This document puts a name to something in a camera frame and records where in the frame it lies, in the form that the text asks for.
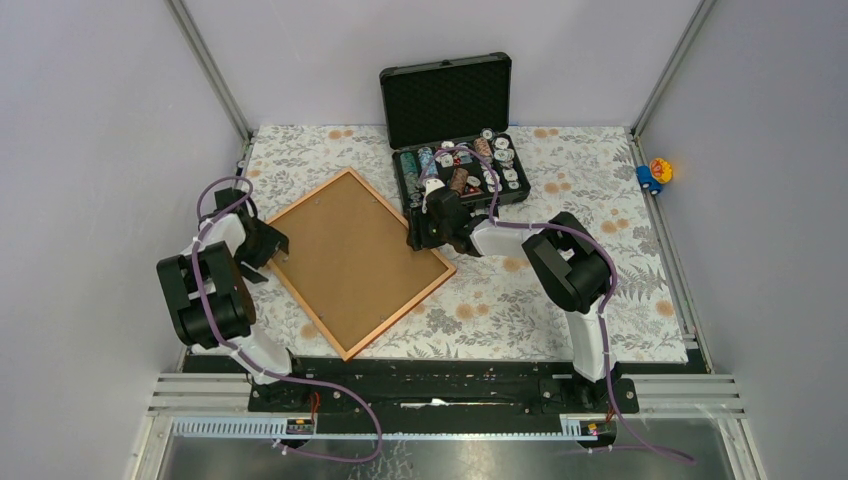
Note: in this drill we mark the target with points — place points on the black poker chip case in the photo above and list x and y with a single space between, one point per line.
446 105

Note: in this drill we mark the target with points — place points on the blue poker chip stack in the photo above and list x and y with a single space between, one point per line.
426 158

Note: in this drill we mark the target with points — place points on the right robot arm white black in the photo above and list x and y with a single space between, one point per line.
574 270

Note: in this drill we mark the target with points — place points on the green poker chip stack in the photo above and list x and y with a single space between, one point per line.
409 166

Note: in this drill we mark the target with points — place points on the blue yellow toy car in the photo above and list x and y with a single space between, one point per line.
653 176

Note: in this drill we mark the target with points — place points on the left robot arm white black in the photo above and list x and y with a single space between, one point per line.
205 287

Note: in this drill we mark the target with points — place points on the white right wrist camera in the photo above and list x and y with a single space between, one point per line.
431 185

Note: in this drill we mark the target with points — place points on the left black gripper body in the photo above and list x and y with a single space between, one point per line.
259 245

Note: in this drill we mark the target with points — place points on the brown poker chip stack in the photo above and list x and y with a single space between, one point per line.
459 181

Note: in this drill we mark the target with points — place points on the pink poker chip stack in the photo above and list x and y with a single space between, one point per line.
482 147

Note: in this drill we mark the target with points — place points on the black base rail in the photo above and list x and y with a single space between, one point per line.
440 397

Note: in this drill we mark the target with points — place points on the orange wooden picture frame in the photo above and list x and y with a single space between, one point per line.
424 291

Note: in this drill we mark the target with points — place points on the brown cardboard backing board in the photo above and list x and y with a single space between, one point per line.
358 258

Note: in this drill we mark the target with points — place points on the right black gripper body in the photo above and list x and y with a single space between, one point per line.
436 234

